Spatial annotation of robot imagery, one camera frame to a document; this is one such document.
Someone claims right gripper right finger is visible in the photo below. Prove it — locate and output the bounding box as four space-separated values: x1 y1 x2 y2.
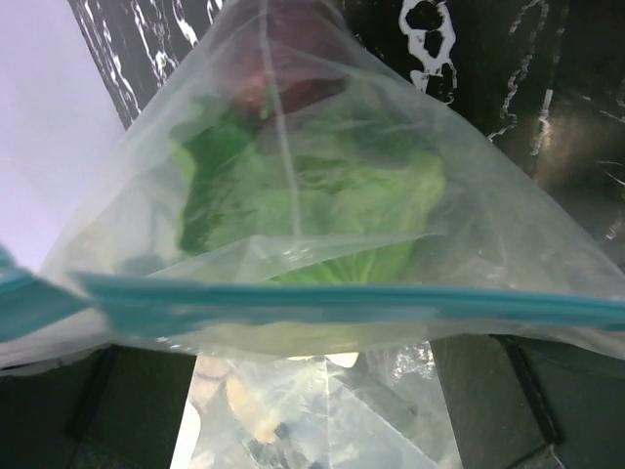
431 335 624 469

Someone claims black marble pattern mat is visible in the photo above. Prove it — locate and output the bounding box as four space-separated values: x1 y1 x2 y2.
70 1 624 264

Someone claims clear zip top bag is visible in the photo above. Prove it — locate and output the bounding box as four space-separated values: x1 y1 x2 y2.
1 1 624 468

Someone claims dark red fake fruit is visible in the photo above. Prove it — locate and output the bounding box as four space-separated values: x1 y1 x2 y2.
211 1 353 113

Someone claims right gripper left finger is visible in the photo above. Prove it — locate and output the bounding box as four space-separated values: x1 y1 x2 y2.
1 346 195 468

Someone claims green fake lettuce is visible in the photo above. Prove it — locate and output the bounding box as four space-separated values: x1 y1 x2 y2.
169 96 446 284

